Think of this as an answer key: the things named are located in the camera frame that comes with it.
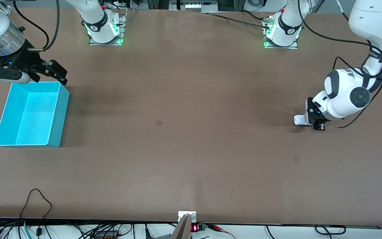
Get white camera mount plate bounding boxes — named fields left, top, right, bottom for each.
left=178, top=211, right=197, bottom=223

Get thin black table cable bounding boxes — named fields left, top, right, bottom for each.
left=208, top=13, right=271, bottom=29

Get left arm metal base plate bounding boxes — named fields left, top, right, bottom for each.
left=263, top=17, right=299, bottom=49

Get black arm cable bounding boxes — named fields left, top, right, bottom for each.
left=13, top=0, right=60, bottom=52
left=298, top=0, right=382, bottom=129

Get metal box with white lights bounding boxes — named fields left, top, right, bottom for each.
left=169, top=0, right=219, bottom=11

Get black coiled cable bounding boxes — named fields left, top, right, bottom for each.
left=315, top=225, right=347, bottom=235

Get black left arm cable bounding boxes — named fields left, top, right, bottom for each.
left=298, top=0, right=382, bottom=129

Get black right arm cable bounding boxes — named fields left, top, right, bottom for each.
left=13, top=0, right=60, bottom=52

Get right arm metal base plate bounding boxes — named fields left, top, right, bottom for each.
left=88, top=9, right=127, bottom=46

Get light blue plastic bin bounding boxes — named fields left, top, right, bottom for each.
left=0, top=81, right=70, bottom=148

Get grey camera mount pole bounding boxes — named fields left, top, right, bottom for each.
left=170, top=214, right=192, bottom=239

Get thin black looped cable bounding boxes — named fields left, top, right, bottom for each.
left=19, top=189, right=53, bottom=237

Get thick black table cable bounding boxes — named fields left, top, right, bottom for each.
left=241, top=10, right=268, bottom=22

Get red clip lead wires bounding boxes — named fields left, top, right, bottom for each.
left=208, top=224, right=236, bottom=239

